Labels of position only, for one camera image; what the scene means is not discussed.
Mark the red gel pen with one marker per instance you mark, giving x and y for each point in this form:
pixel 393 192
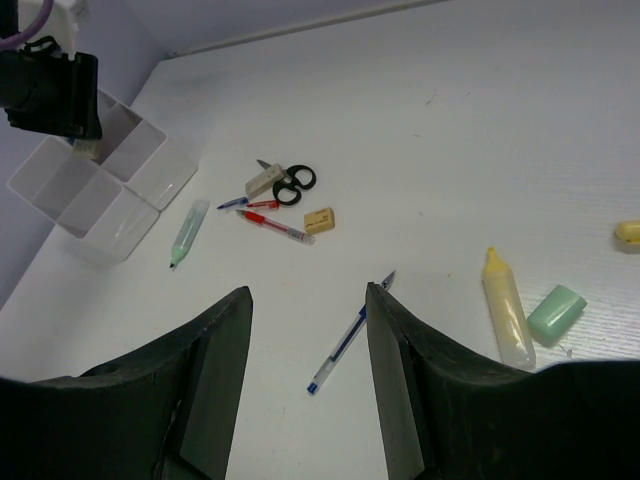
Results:
pixel 281 229

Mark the yellow highlighter cap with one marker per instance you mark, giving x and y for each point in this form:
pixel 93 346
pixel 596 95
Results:
pixel 627 236

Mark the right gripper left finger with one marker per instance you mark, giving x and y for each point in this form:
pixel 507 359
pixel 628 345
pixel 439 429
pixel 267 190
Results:
pixel 166 410

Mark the white compartment organizer box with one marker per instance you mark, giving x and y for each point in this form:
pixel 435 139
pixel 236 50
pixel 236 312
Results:
pixel 106 205

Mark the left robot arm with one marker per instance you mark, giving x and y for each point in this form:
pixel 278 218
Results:
pixel 47 85

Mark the black handled scissors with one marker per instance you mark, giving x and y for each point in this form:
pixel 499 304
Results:
pixel 293 184

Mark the yellow highlighter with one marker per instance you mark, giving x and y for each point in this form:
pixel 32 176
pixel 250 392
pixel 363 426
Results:
pixel 510 326

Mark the green highlighter cap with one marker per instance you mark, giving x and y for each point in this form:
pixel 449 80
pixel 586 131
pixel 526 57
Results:
pixel 555 315

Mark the white eraser box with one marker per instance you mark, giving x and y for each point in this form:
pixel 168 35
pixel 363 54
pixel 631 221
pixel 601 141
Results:
pixel 89 149

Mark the yellow eraser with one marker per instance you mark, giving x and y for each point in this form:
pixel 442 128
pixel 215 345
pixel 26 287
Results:
pixel 319 221

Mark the green highlighter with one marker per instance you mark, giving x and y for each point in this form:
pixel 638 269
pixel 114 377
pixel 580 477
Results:
pixel 188 232

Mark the blue ballpoint pen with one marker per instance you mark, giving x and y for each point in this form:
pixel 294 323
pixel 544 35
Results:
pixel 337 353

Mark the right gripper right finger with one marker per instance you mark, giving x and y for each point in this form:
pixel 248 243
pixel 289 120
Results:
pixel 447 412

